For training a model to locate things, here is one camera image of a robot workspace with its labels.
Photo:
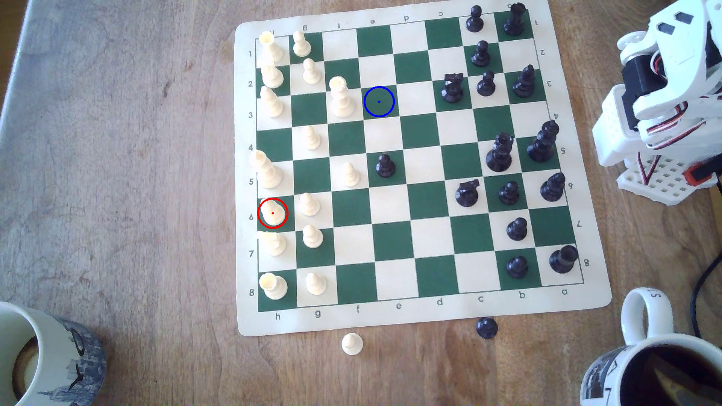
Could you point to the white bishop chess piece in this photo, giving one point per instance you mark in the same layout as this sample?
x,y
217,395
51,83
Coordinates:
x,y
273,104
273,217

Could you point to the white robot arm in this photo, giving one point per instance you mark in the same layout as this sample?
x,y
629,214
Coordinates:
x,y
615,127

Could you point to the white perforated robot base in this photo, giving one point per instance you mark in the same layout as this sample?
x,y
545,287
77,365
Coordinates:
x,y
665,183

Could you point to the white pawn chess piece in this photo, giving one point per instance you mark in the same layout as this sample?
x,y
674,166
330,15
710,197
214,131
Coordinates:
x,y
310,138
311,72
308,204
312,237
349,175
316,284
301,45
352,344

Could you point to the black pawn chess piece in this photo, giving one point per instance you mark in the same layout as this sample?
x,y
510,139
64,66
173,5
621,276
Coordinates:
x,y
487,328
517,229
517,267
474,20
385,167
509,193
480,54
485,84

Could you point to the white knight chess piece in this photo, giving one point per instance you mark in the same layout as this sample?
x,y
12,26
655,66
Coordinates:
x,y
274,243
272,76

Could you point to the white king chess piece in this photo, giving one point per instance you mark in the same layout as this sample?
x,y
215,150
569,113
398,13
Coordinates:
x,y
266,171

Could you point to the white queen chess piece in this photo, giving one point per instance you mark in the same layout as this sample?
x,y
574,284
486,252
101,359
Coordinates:
x,y
340,98

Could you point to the green and cream chess mat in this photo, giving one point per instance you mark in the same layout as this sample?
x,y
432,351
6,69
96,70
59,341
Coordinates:
x,y
372,317

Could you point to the white rook chess piece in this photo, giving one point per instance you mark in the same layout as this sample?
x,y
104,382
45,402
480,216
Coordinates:
x,y
270,49
274,286

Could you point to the black king chess piece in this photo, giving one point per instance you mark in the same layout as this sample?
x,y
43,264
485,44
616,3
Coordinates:
x,y
500,154

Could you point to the black bishop chess piece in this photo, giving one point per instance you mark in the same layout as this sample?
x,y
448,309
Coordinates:
x,y
524,83
552,188

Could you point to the black rook chess piece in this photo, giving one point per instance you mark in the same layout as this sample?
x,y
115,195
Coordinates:
x,y
514,21
563,260

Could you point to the white mug with dark tea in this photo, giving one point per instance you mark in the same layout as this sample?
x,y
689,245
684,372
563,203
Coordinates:
x,y
606,372

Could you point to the orange table clamp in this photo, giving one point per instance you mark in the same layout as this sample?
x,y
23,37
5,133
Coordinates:
x,y
696,173

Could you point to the skyline print mug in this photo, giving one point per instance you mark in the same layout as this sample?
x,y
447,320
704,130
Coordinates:
x,y
62,361

